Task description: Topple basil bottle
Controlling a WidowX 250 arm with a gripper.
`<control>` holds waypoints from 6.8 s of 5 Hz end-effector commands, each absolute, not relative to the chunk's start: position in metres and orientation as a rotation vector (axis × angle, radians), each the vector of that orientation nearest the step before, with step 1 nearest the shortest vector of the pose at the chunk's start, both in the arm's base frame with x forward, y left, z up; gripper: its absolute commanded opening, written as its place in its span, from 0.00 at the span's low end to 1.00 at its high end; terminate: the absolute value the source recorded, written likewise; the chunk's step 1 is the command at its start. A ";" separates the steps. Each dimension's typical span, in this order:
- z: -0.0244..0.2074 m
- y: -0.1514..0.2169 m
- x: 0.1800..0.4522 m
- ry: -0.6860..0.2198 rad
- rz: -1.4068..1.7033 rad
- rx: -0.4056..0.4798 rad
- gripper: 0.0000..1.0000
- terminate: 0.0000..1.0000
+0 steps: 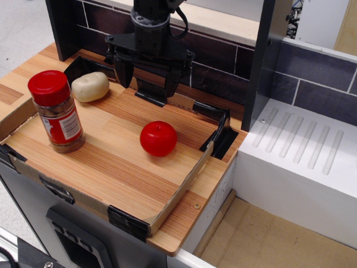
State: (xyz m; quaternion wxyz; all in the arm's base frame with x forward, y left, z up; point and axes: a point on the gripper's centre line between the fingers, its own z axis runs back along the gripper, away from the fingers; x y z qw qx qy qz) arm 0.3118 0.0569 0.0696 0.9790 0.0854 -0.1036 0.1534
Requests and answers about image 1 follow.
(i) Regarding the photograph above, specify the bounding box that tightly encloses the white toy sink drainboard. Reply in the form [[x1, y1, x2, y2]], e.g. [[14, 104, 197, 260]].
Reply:
[[233, 99, 356, 247]]

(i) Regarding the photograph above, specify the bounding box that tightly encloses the red toy apple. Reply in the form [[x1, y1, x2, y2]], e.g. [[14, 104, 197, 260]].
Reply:
[[139, 121, 177, 157]]

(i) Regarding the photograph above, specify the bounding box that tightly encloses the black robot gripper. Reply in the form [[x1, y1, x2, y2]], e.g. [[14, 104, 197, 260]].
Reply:
[[104, 14, 195, 98]]

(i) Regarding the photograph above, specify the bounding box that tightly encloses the cardboard fence with black tape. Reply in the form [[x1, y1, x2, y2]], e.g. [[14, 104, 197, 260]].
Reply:
[[1, 55, 245, 252]]

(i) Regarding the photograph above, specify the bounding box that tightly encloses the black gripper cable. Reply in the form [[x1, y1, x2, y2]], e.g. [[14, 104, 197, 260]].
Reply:
[[168, 7, 190, 40]]

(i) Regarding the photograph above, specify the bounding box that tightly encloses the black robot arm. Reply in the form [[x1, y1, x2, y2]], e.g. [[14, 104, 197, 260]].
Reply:
[[105, 1, 195, 98]]

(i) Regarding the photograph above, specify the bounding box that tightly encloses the cream toy potato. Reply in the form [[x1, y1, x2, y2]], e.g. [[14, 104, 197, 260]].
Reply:
[[71, 71, 109, 103]]

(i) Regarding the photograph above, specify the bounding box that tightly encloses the dark grey upright post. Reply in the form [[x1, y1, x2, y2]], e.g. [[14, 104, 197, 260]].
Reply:
[[242, 0, 292, 132]]

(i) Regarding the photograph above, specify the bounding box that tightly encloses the red-lidded spice bottle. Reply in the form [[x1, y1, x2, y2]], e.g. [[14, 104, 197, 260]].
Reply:
[[27, 70, 85, 154]]

